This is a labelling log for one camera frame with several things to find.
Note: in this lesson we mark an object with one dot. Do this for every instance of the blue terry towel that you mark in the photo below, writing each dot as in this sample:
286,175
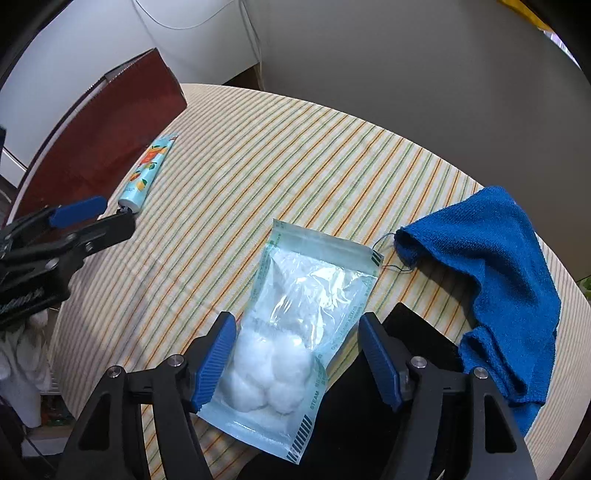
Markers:
515,307

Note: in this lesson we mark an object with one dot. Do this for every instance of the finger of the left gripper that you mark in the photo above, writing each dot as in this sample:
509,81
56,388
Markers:
101,234
77,212

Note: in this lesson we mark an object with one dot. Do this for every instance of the dark red storage box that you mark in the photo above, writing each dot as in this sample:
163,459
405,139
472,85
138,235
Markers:
100,137

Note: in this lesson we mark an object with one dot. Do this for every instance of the white gloved left hand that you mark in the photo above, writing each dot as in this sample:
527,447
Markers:
25,370

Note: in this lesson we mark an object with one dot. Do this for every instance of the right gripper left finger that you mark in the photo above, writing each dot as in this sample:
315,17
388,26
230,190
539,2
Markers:
206,358

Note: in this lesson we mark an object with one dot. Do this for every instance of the black flat cloth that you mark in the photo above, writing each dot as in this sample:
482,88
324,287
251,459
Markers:
355,431

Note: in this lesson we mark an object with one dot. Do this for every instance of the cotton balls plastic pouch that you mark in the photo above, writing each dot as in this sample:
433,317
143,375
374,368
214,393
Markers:
310,291

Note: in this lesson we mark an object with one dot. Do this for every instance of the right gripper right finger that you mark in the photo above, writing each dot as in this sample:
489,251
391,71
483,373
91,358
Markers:
387,357

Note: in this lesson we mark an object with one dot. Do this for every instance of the striped beige tablecloth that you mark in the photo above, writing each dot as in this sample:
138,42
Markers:
242,160

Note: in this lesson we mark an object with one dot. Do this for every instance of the fruit print cream tube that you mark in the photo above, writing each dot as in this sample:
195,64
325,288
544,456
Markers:
139,183

